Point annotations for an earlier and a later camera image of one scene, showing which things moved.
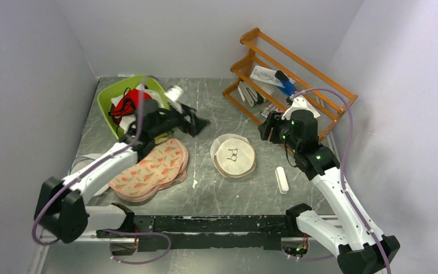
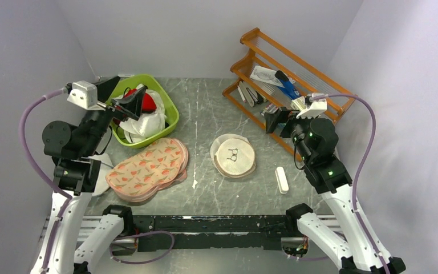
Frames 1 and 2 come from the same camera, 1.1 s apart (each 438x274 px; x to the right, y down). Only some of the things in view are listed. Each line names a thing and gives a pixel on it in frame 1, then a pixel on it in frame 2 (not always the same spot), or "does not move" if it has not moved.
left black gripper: x=195 y=125 to x=132 y=108
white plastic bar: x=282 y=180 does not move
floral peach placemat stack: x=165 y=164 does not move
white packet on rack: x=266 y=75 does not move
